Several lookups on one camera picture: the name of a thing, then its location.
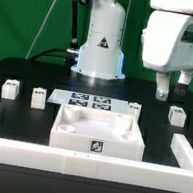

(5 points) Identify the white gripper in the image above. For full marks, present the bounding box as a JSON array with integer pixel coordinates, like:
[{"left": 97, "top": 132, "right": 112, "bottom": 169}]
[{"left": 141, "top": 10, "right": 193, "bottom": 101}]

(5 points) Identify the white square tabletop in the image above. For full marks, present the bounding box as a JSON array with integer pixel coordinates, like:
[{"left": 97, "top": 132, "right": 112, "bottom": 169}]
[{"left": 49, "top": 104, "right": 145, "bottom": 161}]

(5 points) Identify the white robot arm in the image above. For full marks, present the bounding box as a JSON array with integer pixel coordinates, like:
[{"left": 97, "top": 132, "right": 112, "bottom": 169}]
[{"left": 71, "top": 0, "right": 193, "bottom": 101}]

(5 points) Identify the white marker tag sheet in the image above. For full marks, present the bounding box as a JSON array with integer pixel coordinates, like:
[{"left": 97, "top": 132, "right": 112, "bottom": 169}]
[{"left": 47, "top": 89, "right": 129, "bottom": 113}]

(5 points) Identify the white U-shaped fence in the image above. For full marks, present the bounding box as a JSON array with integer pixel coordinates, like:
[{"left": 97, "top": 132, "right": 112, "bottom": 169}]
[{"left": 0, "top": 103, "right": 193, "bottom": 193}]

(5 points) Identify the black cable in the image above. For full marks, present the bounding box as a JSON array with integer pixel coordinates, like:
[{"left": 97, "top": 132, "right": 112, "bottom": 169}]
[{"left": 29, "top": 44, "right": 75, "bottom": 68}]

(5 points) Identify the grey cable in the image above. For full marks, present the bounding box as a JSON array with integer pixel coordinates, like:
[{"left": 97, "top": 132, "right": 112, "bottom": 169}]
[{"left": 25, "top": 0, "right": 74, "bottom": 66}]

